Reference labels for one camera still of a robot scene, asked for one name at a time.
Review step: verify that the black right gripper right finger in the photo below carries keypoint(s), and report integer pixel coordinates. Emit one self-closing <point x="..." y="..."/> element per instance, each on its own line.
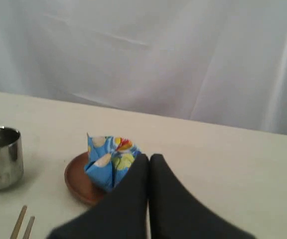
<point x="175" y="213"/>

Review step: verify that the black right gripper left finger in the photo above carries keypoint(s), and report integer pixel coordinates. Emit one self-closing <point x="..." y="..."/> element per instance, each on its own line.
<point x="121" y="214"/>

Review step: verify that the brown round plate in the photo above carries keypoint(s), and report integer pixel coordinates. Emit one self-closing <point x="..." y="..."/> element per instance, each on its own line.
<point x="79" y="184"/>

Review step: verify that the blue snack chip bag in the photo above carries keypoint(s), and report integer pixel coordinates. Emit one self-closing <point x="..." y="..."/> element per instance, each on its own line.
<point x="109" y="159"/>

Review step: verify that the wooden chopstick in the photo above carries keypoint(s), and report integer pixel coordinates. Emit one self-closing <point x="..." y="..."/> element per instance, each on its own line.
<point x="29" y="228"/>
<point x="18" y="223"/>

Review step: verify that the stainless steel cup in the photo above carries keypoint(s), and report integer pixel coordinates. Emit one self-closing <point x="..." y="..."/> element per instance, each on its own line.
<point x="11" y="157"/>

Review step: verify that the white backdrop curtain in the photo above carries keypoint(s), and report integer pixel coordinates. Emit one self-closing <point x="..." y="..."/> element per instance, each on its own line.
<point x="215" y="61"/>

